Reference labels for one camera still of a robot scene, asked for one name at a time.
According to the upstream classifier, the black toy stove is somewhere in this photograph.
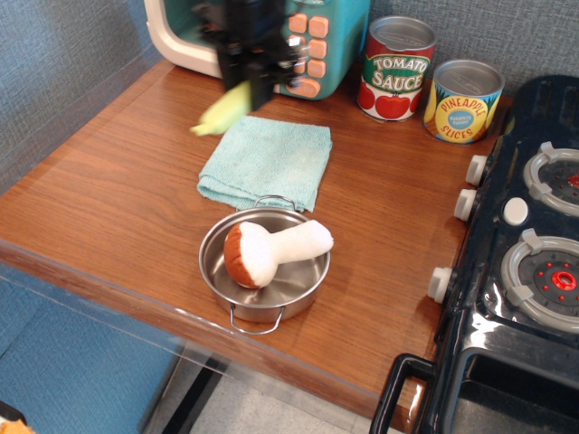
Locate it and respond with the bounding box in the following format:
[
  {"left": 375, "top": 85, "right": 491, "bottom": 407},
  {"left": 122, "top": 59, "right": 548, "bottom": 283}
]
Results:
[{"left": 371, "top": 75, "right": 578, "bottom": 433}]

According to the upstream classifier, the pineapple slices can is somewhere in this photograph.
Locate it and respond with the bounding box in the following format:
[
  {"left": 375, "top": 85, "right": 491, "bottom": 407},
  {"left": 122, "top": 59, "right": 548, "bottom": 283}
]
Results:
[{"left": 423, "top": 59, "right": 505, "bottom": 144}]

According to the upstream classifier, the spoon with green handle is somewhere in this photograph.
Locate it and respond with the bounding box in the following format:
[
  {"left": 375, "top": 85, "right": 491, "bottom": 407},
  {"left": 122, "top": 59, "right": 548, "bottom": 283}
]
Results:
[{"left": 189, "top": 81, "right": 252, "bottom": 137}]

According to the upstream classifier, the small steel pot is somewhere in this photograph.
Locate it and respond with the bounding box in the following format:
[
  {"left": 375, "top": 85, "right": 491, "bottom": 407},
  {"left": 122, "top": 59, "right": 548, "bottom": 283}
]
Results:
[{"left": 199, "top": 199, "right": 330, "bottom": 335}]

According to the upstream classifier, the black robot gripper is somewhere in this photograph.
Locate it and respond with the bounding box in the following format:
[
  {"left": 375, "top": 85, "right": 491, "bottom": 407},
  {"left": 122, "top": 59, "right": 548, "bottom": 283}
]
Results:
[{"left": 194, "top": 1, "right": 300, "bottom": 111}]

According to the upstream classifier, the tomato sauce can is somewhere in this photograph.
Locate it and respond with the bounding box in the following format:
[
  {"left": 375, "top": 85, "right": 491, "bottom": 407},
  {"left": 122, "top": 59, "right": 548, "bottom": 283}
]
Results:
[{"left": 357, "top": 15, "right": 437, "bottom": 121}]

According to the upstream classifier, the light blue folded cloth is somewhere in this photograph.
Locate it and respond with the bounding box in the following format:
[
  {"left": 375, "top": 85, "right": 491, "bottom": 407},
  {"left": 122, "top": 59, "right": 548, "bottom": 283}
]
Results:
[{"left": 197, "top": 117, "right": 333, "bottom": 212}]

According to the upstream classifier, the plush mushroom toy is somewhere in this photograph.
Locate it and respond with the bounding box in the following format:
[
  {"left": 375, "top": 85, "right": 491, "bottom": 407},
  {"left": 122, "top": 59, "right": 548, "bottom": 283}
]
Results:
[{"left": 223, "top": 220, "right": 334, "bottom": 289}]

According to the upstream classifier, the toy microwave oven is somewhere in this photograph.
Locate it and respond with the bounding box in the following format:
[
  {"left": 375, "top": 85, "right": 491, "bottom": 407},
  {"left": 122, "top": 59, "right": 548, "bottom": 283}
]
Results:
[{"left": 144, "top": 0, "right": 370, "bottom": 100}]

